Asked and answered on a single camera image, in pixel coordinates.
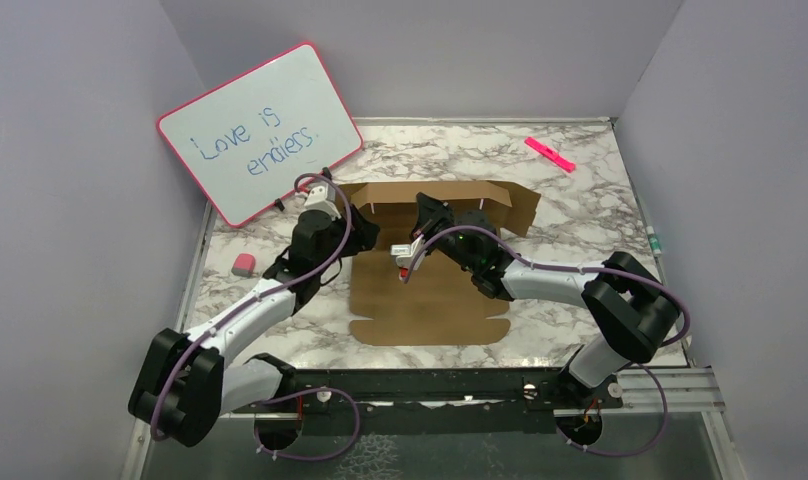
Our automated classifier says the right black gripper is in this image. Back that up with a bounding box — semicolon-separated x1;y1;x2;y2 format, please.
408;192;478;274

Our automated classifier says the brown cardboard box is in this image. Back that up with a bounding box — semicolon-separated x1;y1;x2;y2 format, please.
342;180;541;346

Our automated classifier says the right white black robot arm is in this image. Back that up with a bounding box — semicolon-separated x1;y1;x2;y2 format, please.
396;193;690;407

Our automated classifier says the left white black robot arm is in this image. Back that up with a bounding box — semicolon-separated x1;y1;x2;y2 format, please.
127;207;380;447

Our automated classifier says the pink whiteboard eraser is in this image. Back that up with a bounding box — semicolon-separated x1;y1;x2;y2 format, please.
231;253;256;278

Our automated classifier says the pink highlighter marker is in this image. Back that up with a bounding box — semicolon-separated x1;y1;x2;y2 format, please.
524;137;576;173

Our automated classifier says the pink framed whiteboard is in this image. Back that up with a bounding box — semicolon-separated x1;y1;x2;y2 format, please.
156;43;363;227

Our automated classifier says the green capped marker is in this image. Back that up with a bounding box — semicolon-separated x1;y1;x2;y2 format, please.
646;226;662;257

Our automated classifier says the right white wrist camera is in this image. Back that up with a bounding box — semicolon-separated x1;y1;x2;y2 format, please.
389;235;425;282

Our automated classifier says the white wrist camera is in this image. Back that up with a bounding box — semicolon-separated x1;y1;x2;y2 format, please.
389;235;425;282
304;184;342;220

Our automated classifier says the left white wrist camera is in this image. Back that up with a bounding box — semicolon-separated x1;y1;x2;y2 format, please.
304;184;342;220

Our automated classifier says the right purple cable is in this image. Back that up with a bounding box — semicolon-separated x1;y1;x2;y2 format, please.
401;225;691;460

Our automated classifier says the purple cable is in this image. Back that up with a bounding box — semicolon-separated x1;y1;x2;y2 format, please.
149;173;363;464
401;225;691;460

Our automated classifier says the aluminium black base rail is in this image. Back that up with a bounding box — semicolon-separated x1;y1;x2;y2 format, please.
123;367;745;479

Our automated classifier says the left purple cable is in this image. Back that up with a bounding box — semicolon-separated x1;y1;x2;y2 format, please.
149;173;363;464

